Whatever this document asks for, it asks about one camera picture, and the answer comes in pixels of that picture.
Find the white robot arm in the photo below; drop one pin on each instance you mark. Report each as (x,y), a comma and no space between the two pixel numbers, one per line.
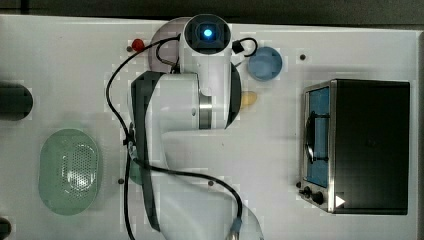
(203,96)

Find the grey round plate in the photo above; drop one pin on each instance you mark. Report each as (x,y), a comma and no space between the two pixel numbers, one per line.
(160,61)

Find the peeled toy banana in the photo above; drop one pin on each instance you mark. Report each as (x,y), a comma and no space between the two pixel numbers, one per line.
(248,98)

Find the blue bowl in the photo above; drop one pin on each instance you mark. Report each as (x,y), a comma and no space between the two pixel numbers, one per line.
(265,64)

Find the small red tomato toy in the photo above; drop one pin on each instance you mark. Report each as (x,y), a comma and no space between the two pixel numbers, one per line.
(137,45)

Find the black toaster oven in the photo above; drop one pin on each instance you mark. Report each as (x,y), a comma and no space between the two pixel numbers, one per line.
(355,147)

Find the green oval colander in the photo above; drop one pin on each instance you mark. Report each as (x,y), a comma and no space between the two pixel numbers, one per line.
(68,172)

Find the green cup with handle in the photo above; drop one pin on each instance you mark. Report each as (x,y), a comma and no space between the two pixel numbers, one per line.
(134,173)

